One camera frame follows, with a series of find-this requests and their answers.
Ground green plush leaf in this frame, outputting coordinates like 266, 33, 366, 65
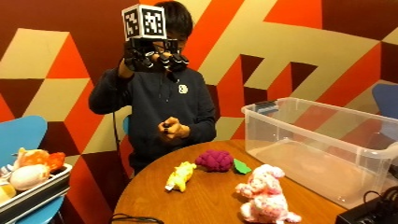
232, 158, 254, 175

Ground pale yellow plush toy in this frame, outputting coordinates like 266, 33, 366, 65
0, 180, 17, 204

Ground pink white plush dog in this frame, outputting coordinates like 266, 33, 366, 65
234, 163, 303, 224

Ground clear plastic storage bin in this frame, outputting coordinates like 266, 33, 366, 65
240, 96, 398, 210

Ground cream plush toy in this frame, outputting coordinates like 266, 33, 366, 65
9, 163, 51, 191

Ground blue chair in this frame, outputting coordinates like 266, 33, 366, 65
0, 115, 66, 224
122, 114, 131, 135

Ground orange plush toy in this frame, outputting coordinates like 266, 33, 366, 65
14, 147, 66, 173

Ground grey tray box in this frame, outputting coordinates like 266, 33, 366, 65
0, 163, 74, 224

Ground black cable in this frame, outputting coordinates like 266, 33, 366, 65
362, 185, 398, 216
107, 213, 165, 224

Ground white marker cube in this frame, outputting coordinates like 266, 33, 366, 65
121, 3, 169, 42

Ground the person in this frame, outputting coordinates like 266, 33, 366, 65
86, 0, 218, 175

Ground purple plush grapes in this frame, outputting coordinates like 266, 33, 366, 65
194, 149, 235, 173

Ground black electronic device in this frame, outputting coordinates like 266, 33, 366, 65
334, 194, 398, 224

